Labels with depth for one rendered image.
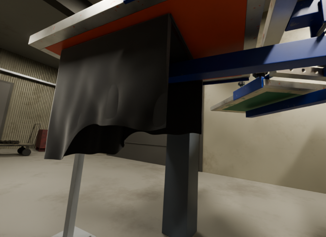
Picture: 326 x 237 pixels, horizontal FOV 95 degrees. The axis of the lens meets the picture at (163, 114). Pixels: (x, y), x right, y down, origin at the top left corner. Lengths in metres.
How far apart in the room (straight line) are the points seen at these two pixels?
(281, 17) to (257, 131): 2.67
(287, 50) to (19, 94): 7.13
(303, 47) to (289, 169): 2.72
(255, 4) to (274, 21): 0.15
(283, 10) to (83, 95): 0.65
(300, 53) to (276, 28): 0.12
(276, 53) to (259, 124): 2.65
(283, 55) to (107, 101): 0.53
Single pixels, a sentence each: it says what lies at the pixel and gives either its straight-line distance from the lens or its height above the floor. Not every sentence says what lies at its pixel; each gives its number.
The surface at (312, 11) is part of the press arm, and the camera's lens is 0.65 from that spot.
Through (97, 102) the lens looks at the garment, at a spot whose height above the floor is 0.73.
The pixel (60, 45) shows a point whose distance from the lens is 0.74.
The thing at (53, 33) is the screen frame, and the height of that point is 0.95.
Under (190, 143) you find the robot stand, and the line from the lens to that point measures 1.05.
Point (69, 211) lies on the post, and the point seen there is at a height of 0.17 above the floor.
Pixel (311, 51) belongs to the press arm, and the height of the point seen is 0.88.
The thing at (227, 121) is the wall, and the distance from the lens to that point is 3.24.
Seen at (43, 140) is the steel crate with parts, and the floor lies 0.36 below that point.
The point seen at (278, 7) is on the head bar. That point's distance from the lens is 0.58.
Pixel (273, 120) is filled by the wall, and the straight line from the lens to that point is 3.19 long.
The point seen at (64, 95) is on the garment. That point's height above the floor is 0.75.
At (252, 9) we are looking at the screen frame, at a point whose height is 0.95.
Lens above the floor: 0.62
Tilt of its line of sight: 9 degrees up
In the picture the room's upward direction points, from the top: 3 degrees clockwise
